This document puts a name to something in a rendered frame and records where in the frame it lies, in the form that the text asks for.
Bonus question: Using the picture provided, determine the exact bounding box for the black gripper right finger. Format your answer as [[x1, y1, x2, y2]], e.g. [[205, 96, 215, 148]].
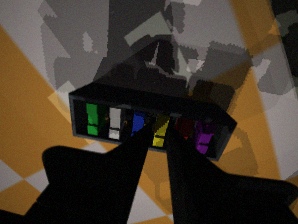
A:
[[166, 127, 298, 224]]

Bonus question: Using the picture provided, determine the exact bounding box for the yellow fuse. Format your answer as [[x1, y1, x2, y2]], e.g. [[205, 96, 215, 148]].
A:
[[153, 114, 170, 147]]

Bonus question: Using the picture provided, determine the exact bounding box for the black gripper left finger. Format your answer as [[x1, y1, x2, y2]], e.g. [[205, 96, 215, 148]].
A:
[[42, 123, 152, 224]]

